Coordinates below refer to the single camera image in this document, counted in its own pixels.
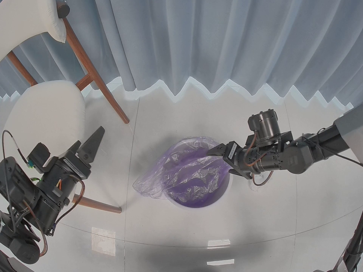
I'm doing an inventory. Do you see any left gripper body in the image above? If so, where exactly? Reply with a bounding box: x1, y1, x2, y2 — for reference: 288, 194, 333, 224
37, 149, 92, 201

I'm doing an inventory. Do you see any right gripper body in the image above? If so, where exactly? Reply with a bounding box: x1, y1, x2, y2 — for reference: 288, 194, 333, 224
223, 141, 268, 180

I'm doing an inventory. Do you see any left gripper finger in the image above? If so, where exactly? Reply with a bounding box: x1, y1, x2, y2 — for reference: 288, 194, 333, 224
65, 140, 83, 155
77, 126, 105, 167

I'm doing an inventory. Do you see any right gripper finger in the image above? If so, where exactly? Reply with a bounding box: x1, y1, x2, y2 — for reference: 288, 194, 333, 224
207, 143, 228, 157

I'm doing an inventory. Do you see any clear plastic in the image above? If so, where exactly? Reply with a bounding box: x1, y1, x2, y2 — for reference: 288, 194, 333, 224
247, 174, 271, 192

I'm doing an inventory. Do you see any purple plastic bag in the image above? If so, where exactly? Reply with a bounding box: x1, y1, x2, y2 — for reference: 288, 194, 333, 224
133, 136, 231, 208

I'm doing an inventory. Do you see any white trash bin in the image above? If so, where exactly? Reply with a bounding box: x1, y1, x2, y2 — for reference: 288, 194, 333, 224
164, 141, 235, 209

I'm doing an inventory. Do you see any white cushioned wooden chair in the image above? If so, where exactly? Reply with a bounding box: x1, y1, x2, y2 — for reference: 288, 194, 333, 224
0, 0, 130, 215

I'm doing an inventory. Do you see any pale blue curtain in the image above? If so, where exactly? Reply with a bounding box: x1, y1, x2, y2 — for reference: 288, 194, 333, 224
0, 0, 363, 111

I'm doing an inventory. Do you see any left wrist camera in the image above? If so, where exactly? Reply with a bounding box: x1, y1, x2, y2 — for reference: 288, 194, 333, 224
27, 142, 58, 174

